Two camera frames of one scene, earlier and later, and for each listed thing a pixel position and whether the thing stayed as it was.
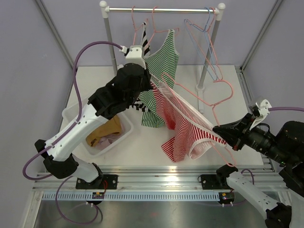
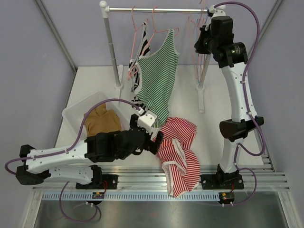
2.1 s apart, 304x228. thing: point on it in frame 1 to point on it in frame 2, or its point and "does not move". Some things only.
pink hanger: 232,162 to 199,21
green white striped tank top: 163,64 does not move
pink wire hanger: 188,21 to 197,28
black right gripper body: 242,139 to 206,43
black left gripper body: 145,85 to 134,124
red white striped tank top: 194,134 to 180,162
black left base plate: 109,182 does not move
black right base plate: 213,182 does not move
